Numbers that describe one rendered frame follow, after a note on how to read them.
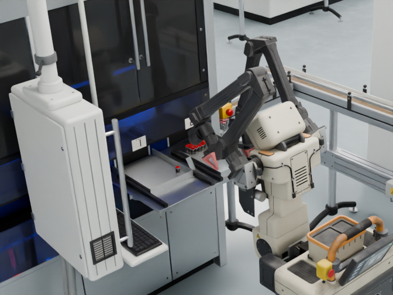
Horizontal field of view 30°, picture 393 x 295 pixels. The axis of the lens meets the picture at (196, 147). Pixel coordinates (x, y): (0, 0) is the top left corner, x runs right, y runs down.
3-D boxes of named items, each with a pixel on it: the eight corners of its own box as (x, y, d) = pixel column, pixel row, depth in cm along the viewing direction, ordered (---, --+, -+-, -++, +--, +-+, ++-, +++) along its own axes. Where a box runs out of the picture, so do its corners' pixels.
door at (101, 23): (57, 136, 339) (35, 13, 312) (139, 105, 364) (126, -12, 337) (58, 136, 339) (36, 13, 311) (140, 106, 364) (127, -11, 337)
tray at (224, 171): (178, 155, 385) (178, 150, 383) (216, 139, 399) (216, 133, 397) (221, 178, 361) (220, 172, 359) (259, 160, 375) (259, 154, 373)
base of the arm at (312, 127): (309, 136, 323) (327, 127, 329) (298, 122, 325) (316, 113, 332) (300, 146, 330) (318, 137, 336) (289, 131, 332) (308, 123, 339)
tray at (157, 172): (111, 171, 375) (111, 165, 373) (152, 153, 389) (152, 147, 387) (151, 195, 351) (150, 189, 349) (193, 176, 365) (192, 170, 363)
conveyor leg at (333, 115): (321, 213, 473) (323, 105, 438) (330, 208, 478) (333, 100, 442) (331, 219, 466) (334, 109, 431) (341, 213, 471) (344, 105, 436)
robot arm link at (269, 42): (260, 33, 328) (276, 28, 334) (242, 42, 339) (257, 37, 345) (296, 126, 329) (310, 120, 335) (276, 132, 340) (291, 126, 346)
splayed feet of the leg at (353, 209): (299, 236, 465) (299, 218, 458) (351, 206, 492) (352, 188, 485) (309, 242, 459) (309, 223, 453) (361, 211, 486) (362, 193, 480)
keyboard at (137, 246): (90, 220, 349) (89, 216, 348) (115, 209, 356) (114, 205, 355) (136, 257, 320) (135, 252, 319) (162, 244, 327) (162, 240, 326)
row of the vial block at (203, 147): (190, 155, 383) (189, 148, 381) (216, 144, 393) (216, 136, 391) (193, 157, 382) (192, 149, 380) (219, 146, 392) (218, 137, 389)
